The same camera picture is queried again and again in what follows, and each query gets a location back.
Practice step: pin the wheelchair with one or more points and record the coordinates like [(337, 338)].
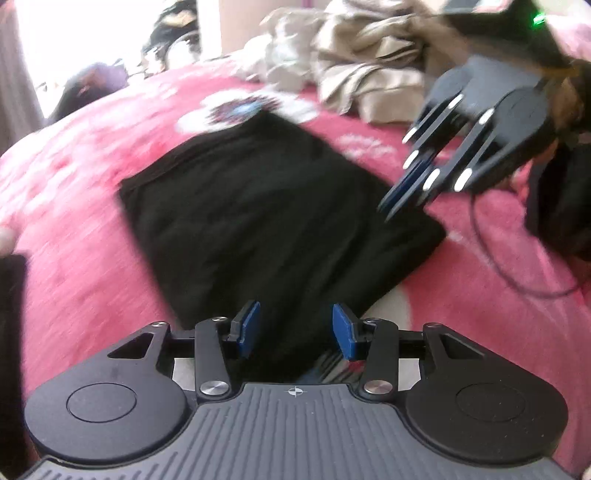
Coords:
[(171, 32)]

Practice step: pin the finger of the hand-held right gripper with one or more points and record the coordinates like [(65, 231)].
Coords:
[(406, 184), (450, 166)]

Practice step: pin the beige zip jacket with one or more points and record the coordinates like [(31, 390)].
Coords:
[(369, 64)]

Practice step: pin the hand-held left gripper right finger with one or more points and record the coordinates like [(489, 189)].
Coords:
[(344, 332)]

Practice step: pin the grey curtain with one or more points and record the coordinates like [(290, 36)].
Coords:
[(18, 69)]

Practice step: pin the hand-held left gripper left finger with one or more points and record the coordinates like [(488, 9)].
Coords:
[(249, 327)]

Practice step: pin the pink floral blanket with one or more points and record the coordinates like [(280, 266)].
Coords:
[(92, 207)]

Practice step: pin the black t-shirt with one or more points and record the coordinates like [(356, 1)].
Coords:
[(277, 207)]

